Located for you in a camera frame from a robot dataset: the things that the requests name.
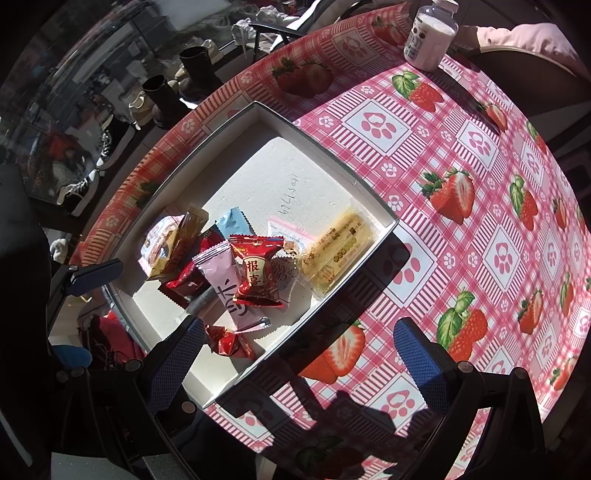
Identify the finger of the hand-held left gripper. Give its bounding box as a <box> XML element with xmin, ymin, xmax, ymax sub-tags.
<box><xmin>50</xmin><ymin>345</ymin><xmax>93</xmax><ymax>370</ymax></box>
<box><xmin>46</xmin><ymin>258</ymin><xmax>125</xmax><ymax>305</ymax></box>

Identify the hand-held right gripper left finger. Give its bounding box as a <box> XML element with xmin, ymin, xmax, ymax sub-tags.
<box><xmin>55</xmin><ymin>316</ymin><xmax>207</xmax><ymax>480</ymax></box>

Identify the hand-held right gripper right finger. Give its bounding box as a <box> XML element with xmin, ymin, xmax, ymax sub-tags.
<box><xmin>367</xmin><ymin>316</ymin><xmax>546</xmax><ymax>480</ymax></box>

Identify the red twisted candy wrapper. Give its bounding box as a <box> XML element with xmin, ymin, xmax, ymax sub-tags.
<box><xmin>204</xmin><ymin>324</ymin><xmax>256</xmax><ymax>358</ymax></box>

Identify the silver snack packet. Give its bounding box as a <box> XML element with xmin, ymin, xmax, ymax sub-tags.
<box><xmin>187</xmin><ymin>295</ymin><xmax>218</xmax><ymax>317</ymax></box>

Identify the white round snack packet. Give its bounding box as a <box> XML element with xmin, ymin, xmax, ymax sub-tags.
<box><xmin>141</xmin><ymin>216</ymin><xmax>185</xmax><ymax>273</ymax></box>

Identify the dark red snack packet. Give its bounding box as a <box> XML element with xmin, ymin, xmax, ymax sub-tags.
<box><xmin>158</xmin><ymin>226</ymin><xmax>225</xmax><ymax>310</ymax></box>

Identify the pale pink snack packet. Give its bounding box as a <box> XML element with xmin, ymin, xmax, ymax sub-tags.
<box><xmin>192</xmin><ymin>241</ymin><xmax>271</xmax><ymax>333</ymax></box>

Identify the gold and brown snack packet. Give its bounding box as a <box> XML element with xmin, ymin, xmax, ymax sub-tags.
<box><xmin>147</xmin><ymin>205</ymin><xmax>209</xmax><ymax>281</ymax></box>

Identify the red packet with yellow label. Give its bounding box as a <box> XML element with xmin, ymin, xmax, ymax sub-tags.
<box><xmin>229</xmin><ymin>234</ymin><xmax>284</xmax><ymax>308</ymax></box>

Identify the clear packet with yellow cracker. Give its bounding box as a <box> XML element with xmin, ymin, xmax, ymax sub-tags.
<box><xmin>298</xmin><ymin>205</ymin><xmax>379</xmax><ymax>296</ymax></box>

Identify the light blue snack packet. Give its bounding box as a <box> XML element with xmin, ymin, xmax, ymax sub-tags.
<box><xmin>215</xmin><ymin>208</ymin><xmax>256</xmax><ymax>241</ymax></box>

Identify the pink-edged white snack packet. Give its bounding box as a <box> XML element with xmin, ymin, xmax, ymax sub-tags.
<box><xmin>267</xmin><ymin>217</ymin><xmax>315</xmax><ymax>305</ymax></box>

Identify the white box with dark rim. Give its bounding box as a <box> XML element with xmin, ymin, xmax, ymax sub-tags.
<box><xmin>99</xmin><ymin>100</ymin><xmax>413</xmax><ymax>409</ymax></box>

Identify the red cloth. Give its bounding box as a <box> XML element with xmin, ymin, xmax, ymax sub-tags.
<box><xmin>90</xmin><ymin>311</ymin><xmax>144</xmax><ymax>365</ymax></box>

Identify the black high-top sneaker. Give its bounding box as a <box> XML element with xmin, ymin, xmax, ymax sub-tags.
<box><xmin>58</xmin><ymin>168</ymin><xmax>100</xmax><ymax>215</ymax></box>
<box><xmin>95</xmin><ymin>104</ymin><xmax>137</xmax><ymax>169</ymax></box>

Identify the beige shoe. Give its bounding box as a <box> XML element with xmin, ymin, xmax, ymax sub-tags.
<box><xmin>127</xmin><ymin>90</ymin><xmax>155</xmax><ymax>130</ymax></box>

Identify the black boot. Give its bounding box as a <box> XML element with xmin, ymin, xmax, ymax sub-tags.
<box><xmin>179</xmin><ymin>45</ymin><xmax>222</xmax><ymax>100</ymax></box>
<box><xmin>142</xmin><ymin>75</ymin><xmax>185</xmax><ymax>129</ymax></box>

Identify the strawberry print tablecloth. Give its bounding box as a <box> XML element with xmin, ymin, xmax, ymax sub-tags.
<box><xmin>69</xmin><ymin>0</ymin><xmax>583</xmax><ymax>480</ymax></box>

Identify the white sneaker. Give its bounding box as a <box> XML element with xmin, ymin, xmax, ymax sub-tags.
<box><xmin>231</xmin><ymin>19</ymin><xmax>259</xmax><ymax>47</ymax></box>
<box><xmin>256</xmin><ymin>6</ymin><xmax>301</xmax><ymax>26</ymax></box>

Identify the brown chair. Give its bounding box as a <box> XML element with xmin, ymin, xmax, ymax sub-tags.
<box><xmin>462</xmin><ymin>46</ymin><xmax>587</xmax><ymax>121</ymax></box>

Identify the white plastic bottle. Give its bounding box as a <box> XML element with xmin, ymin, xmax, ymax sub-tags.
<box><xmin>404</xmin><ymin>0</ymin><xmax>459</xmax><ymax>72</ymax></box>

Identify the pink garment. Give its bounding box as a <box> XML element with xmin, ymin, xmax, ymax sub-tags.
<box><xmin>457</xmin><ymin>22</ymin><xmax>580</xmax><ymax>81</ymax></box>

